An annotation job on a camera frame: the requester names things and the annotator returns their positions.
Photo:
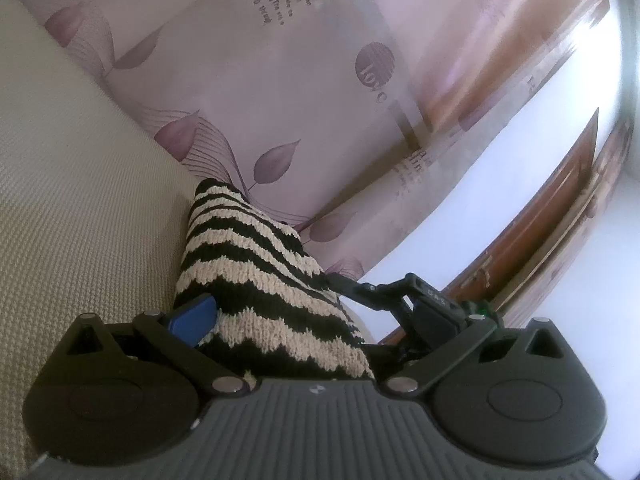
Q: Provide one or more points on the brown wooden door frame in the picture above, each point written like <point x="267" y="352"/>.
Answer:
<point x="550" y="200"/>

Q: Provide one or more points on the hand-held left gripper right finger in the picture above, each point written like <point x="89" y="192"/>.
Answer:
<point x="450" y="347"/>

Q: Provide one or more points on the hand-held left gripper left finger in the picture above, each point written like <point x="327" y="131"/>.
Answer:
<point x="192" y="320"/>

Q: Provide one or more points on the black white zigzag knit garment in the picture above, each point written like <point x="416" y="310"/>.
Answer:
<point x="270" y="280"/>

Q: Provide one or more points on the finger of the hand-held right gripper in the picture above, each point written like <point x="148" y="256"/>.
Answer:
<point x="372" y="294"/>

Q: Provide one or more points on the purple leaf print curtain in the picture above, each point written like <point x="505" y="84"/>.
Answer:
<point x="300" y="85"/>

